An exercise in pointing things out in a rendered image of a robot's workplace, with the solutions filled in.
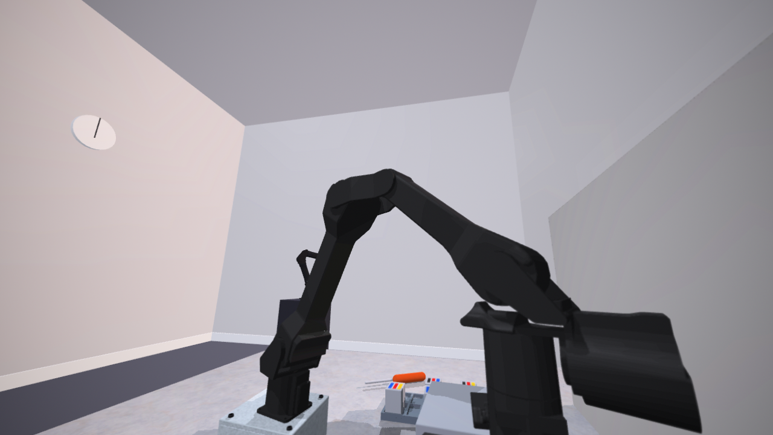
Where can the orange-handled screwdriver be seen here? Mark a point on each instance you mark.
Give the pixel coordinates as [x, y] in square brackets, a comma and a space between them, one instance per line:
[404, 378]

